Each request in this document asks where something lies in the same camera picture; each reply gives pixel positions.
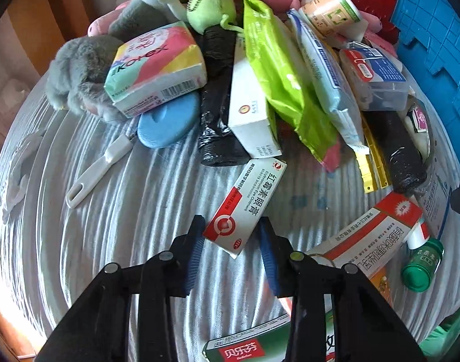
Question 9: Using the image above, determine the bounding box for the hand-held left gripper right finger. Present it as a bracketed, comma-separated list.
[256, 216, 427, 362]

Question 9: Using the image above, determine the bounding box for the blue plastic crate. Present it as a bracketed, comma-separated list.
[389, 0, 460, 122]

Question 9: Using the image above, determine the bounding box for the green plastic bag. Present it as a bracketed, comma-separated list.
[418, 299, 460, 362]

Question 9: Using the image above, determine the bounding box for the small white packet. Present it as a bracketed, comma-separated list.
[403, 101, 431, 148]

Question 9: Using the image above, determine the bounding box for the large red white medicine box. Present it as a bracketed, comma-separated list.
[305, 192, 426, 273]

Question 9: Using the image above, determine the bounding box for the red white tube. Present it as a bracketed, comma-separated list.
[408, 222, 431, 250]

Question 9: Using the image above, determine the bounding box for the grey cloth-covered desktop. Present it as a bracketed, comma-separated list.
[0, 45, 460, 362]

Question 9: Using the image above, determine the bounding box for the white box blue print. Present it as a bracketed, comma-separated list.
[422, 157, 454, 235]

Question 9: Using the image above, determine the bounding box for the pale pink plush toy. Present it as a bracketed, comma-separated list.
[88, 8, 122, 37]

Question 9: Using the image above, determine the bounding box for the white plastic handle tool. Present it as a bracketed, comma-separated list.
[65, 135, 135, 209]

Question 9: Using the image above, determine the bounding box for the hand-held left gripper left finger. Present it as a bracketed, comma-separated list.
[34, 216, 207, 362]

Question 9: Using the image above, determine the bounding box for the white blue wipes packet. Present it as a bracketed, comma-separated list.
[286, 7, 371, 156]

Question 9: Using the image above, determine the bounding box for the green medicine bottle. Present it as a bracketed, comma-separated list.
[399, 237, 446, 295]

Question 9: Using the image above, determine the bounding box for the small red white ointment box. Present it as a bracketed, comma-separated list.
[202, 157, 288, 259]

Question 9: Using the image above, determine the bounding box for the lime green packet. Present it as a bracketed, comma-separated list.
[242, 0, 341, 173]

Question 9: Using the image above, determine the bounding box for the white green box red label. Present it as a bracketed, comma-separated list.
[203, 308, 341, 362]

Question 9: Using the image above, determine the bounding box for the clear plastic box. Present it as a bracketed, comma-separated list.
[339, 41, 410, 113]

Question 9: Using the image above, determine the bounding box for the black bag roll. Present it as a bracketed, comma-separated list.
[363, 109, 429, 197]
[197, 24, 254, 167]

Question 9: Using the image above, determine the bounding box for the white box gold emblem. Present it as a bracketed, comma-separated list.
[227, 33, 284, 160]

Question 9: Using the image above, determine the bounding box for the pastel sanitary pad pack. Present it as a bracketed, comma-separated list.
[103, 20, 209, 120]

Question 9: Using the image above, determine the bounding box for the white bottle peach label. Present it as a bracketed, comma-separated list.
[299, 0, 363, 39]

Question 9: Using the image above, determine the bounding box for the green frog plush toy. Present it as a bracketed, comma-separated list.
[186, 0, 250, 33]

